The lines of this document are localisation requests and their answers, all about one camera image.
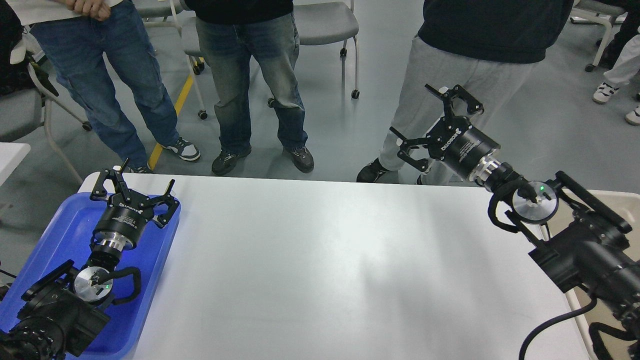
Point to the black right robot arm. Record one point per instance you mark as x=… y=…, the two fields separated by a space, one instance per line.
x=579 y=242

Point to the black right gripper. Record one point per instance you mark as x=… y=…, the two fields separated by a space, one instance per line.
x=452 y=140

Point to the white side table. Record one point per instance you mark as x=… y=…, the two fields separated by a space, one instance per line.
x=11 y=154

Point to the grey chair centre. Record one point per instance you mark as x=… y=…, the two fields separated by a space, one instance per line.
x=332 y=22

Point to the person in white trousers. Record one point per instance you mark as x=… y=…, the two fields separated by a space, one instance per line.
x=625 y=68

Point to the person in blue jeans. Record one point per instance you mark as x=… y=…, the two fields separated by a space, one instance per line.
x=79 y=37

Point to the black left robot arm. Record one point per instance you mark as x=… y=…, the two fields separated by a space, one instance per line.
x=86 y=289

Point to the person in grey sweatpants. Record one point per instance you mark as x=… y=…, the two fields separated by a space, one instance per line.
x=489 y=47

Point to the grey chair left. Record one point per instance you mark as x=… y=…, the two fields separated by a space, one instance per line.
x=24 y=111

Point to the blue plastic tray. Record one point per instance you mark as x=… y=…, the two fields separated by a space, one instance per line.
x=67 y=237

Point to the grey chair behind legs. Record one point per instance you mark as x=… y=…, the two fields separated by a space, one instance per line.
x=164 y=13

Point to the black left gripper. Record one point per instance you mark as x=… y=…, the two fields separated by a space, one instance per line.
x=122 y=219

